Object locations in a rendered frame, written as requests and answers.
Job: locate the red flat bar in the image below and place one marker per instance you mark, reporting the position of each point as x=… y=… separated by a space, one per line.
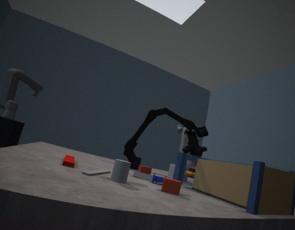
x=69 y=161

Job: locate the reddish-brown box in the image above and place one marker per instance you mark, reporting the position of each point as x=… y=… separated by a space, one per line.
x=143 y=169
x=171 y=186

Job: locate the l-shaped crank handle with blue knob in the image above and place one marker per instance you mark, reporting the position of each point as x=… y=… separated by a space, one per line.
x=148 y=176

